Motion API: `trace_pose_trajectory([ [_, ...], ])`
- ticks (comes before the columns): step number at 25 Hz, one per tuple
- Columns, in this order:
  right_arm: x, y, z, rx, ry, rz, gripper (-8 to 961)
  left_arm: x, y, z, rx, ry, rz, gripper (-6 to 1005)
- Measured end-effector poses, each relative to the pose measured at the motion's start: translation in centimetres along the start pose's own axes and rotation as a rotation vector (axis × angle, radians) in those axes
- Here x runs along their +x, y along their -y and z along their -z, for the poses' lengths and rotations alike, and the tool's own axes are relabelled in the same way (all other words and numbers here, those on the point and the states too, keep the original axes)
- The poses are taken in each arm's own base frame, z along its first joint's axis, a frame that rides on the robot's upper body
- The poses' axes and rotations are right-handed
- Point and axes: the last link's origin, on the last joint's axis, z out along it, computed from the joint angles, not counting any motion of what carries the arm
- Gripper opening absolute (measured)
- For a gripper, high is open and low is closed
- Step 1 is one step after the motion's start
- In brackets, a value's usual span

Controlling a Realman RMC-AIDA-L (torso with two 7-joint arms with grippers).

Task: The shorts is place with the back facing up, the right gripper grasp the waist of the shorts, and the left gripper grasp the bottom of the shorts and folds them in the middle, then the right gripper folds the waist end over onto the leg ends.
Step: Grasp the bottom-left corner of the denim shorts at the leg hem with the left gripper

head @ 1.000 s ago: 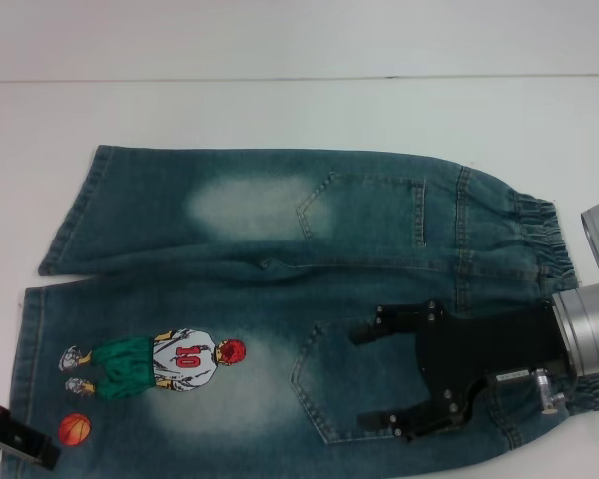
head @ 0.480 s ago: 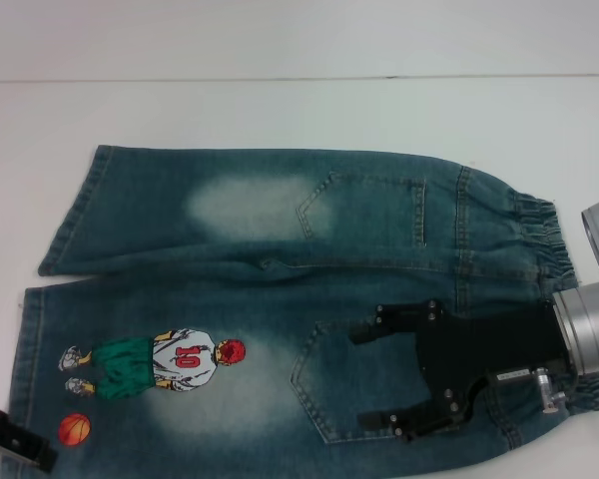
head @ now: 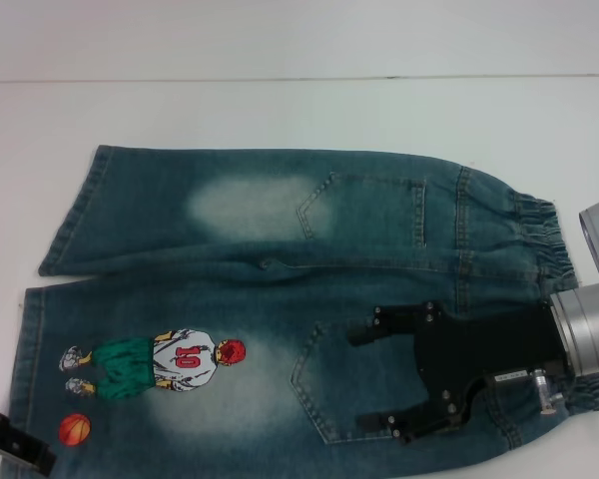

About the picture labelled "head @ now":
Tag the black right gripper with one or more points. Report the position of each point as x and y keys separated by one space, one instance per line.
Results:
x=479 y=341

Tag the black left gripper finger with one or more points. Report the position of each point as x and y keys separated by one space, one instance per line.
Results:
x=20 y=441

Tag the blue denim shorts with print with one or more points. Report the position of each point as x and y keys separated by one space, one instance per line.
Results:
x=379 y=224

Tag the metal plug on right wrist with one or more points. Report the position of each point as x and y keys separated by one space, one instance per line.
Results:
x=543 y=389

